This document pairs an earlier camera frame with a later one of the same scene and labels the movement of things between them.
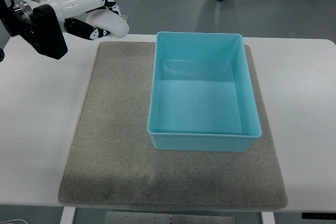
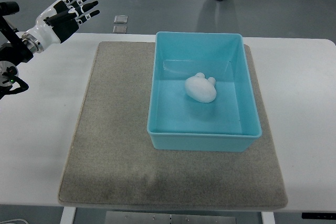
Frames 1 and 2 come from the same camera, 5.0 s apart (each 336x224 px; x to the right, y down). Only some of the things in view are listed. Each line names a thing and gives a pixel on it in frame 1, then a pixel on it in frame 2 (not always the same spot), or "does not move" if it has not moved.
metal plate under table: x=164 y=217 does not move
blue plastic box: x=203 y=97 does not move
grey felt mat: x=111 y=163 does not move
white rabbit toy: x=109 y=21 -> x=202 y=89
